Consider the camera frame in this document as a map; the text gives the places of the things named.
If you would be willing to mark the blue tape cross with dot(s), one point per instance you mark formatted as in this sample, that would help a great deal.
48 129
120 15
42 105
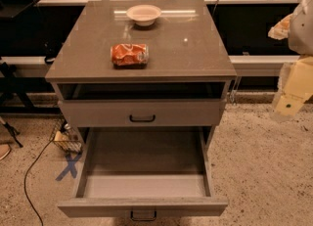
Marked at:
70 168

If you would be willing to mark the black wire basket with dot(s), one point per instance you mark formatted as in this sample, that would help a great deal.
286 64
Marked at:
65 138

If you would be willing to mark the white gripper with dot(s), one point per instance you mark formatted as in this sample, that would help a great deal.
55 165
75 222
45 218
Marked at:
301 32

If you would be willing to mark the open grey middle drawer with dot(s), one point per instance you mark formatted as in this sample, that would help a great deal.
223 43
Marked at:
165 169

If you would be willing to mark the grey drawer cabinet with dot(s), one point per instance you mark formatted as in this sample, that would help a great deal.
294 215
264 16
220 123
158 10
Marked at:
144 98

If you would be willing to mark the black top drawer handle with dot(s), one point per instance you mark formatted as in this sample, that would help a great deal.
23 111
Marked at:
144 119

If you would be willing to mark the black middle drawer handle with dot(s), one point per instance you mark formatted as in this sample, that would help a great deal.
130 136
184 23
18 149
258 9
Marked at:
143 215

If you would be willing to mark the black drawer handle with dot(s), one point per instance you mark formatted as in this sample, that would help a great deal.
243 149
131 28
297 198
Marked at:
143 215
144 119

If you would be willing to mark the white paper bowl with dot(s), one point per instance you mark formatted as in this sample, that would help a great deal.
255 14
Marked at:
143 15

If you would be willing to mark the crushed orange soda can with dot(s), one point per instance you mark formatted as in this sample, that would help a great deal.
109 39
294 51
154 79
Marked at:
123 55

